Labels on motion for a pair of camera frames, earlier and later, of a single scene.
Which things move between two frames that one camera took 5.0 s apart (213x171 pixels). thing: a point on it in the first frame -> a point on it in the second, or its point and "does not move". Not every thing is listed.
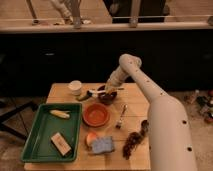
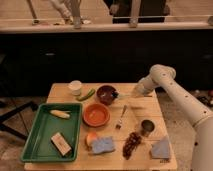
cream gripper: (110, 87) -> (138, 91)
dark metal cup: (144, 125) does not move
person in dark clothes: (145, 11) does not move
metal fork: (123, 108) does not move
